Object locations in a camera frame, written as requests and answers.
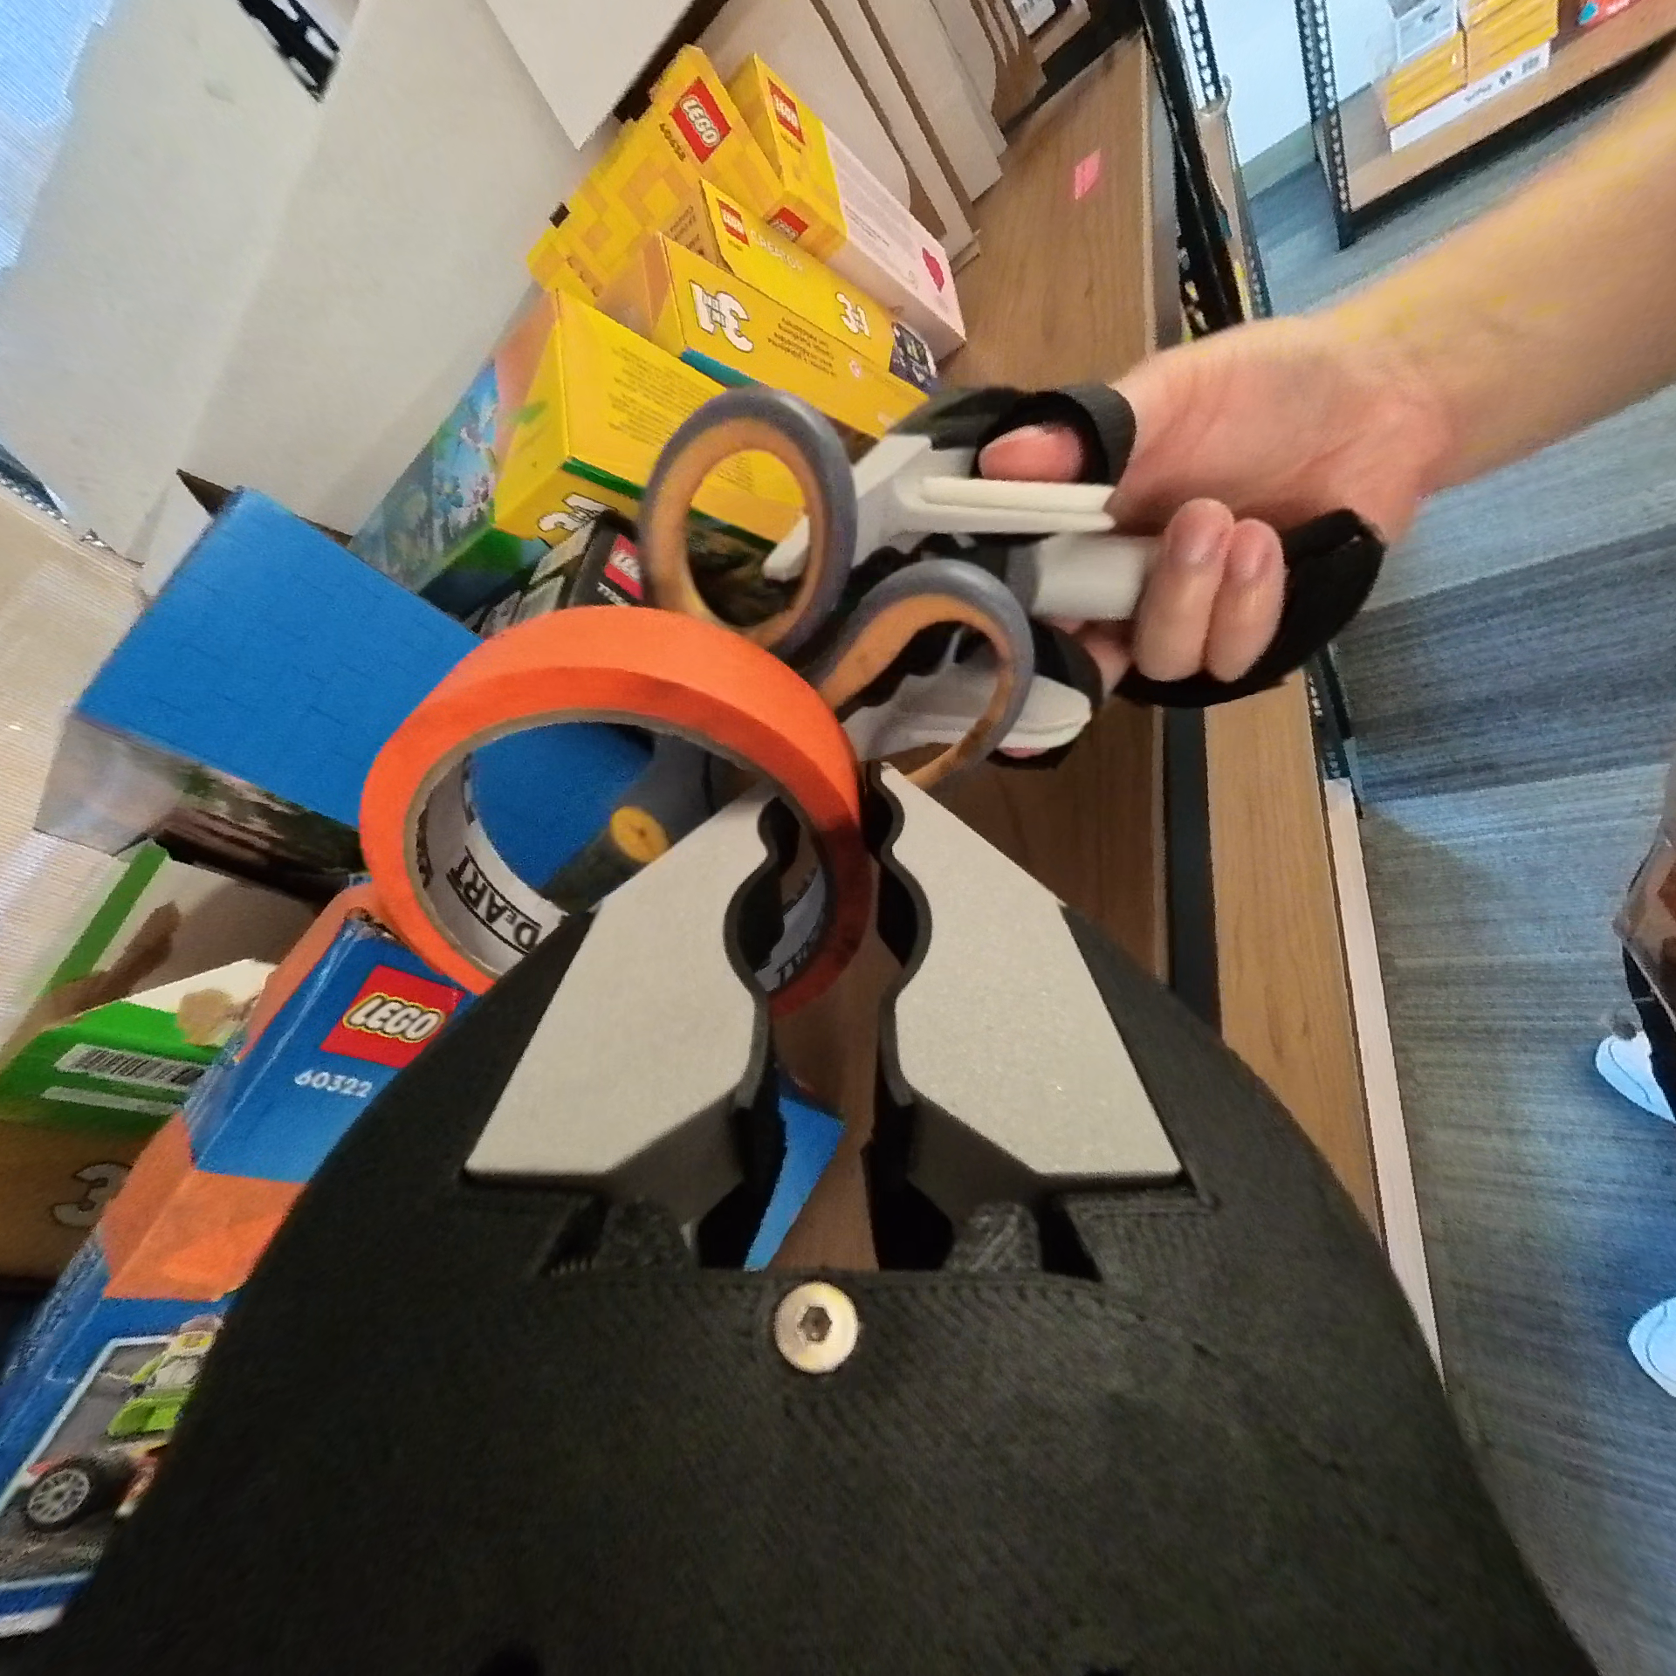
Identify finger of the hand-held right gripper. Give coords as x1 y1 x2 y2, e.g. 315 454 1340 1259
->
837 651 1090 777

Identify yellow patterned toy box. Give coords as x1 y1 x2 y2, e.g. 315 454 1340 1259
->
527 45 790 346

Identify grey orange handled scissors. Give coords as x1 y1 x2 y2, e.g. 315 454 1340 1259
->
542 386 1042 922

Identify white and pink box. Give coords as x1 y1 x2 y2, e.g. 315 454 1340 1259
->
816 127 968 365

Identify black metal shelf rack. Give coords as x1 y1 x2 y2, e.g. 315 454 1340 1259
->
837 0 1441 1377

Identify person's leg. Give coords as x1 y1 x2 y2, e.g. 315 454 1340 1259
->
1612 808 1676 1039

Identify shelf with yellow boxes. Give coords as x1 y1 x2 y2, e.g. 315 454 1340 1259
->
1295 0 1676 253

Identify green toy box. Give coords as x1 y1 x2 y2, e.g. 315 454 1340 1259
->
0 838 279 1144

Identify person's right forearm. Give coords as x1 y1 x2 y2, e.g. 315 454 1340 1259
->
1366 37 1676 506

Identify small yellow toy box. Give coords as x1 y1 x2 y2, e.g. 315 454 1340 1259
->
726 52 855 267

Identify blue toy car box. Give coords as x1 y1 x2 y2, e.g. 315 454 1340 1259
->
0 887 848 1632

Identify plain blue brick-pattern box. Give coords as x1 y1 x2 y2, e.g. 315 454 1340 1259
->
71 487 488 843

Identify small black toy box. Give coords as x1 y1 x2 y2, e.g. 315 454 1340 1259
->
520 513 790 646

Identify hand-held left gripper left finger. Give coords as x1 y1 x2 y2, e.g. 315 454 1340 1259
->
464 798 790 1236

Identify person's right hand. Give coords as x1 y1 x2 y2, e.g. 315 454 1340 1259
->
975 311 1459 686

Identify large yellow toy box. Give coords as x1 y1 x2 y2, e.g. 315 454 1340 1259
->
345 290 816 618

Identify row of cardboard boxes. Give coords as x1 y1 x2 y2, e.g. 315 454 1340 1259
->
692 0 1090 267

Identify flat yellow toy box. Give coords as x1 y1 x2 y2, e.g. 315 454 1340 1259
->
631 232 940 443

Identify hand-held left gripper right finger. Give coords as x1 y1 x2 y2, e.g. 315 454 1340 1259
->
863 765 1200 1217

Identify large white box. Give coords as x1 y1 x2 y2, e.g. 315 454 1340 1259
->
0 0 689 597

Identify orange masking tape roll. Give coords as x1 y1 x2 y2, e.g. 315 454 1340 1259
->
357 608 874 1027

